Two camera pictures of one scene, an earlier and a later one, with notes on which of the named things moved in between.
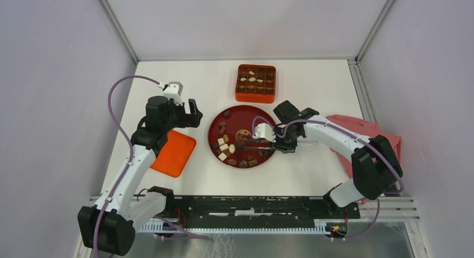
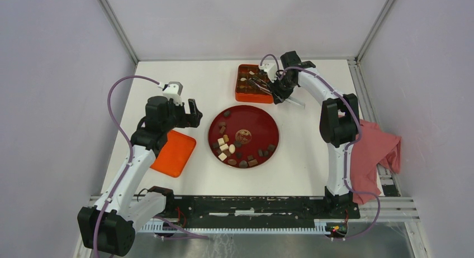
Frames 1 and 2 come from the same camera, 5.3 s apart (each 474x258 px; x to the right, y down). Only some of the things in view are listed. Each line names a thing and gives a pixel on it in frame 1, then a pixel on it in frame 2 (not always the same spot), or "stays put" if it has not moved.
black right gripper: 283,148 to 278,94
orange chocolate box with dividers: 255,83 stays put
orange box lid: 175,156 stays put
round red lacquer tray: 228,129 stays put
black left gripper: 195,115 stays put
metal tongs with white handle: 270,146 to 264,86
